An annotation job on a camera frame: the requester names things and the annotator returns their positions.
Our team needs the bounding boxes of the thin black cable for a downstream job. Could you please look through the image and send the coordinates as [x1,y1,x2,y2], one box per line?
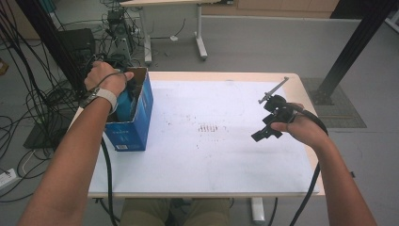
[267,197,279,226]

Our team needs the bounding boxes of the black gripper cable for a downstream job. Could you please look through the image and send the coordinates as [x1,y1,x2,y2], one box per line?
[93,71,128,226]
[288,103,329,226]

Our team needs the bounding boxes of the grey device on stand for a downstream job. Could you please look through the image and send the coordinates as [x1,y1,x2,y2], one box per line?
[105,8,134,64]

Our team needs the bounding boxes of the person's left hand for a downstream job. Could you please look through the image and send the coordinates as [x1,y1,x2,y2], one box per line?
[84,60,135,98]

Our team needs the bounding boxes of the black stand base plate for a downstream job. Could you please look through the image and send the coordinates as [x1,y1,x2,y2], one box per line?
[23,107,79,151]

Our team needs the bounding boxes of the bundle of black floor cables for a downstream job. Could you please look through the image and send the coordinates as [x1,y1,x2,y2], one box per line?
[0,0,106,203]

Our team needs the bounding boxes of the white power strip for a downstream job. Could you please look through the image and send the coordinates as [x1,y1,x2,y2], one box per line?
[0,168,18,191]

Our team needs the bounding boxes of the grey floor mat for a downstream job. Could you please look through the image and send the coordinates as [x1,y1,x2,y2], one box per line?
[300,77,367,129]

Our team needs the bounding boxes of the wristwatch with white band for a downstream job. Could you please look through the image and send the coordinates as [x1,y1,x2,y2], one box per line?
[78,87,119,115]

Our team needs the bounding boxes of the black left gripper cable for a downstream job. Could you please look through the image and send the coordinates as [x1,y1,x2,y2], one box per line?
[93,71,128,226]

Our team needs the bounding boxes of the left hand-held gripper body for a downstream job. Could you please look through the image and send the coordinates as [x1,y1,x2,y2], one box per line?
[125,77,139,99]

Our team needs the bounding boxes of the blue cardboard box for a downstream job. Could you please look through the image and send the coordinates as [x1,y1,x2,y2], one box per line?
[104,66,154,153]

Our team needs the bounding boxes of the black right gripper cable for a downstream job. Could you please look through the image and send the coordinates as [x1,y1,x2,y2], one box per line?
[288,103,329,226]

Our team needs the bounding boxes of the white table sheet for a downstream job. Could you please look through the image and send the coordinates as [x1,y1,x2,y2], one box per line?
[88,79,320,195]

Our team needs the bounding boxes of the white desk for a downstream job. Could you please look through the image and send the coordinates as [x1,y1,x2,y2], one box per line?
[120,0,234,66]

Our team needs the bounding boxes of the person's right hand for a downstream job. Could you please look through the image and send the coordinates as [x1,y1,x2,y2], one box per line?
[270,109,330,151]

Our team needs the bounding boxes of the black computer case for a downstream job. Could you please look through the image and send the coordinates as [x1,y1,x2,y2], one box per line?
[57,27,97,64]

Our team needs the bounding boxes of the white table foot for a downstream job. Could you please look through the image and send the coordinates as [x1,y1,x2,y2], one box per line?
[250,197,266,225]

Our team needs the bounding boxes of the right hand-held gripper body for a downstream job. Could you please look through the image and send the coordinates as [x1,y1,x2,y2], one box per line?
[258,76,297,125]

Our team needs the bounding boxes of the person's olive trousers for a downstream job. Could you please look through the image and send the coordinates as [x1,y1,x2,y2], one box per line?
[120,197,231,226]

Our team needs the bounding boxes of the black metal stand post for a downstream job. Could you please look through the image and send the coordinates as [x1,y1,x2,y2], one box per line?
[309,0,399,106]
[15,0,87,97]

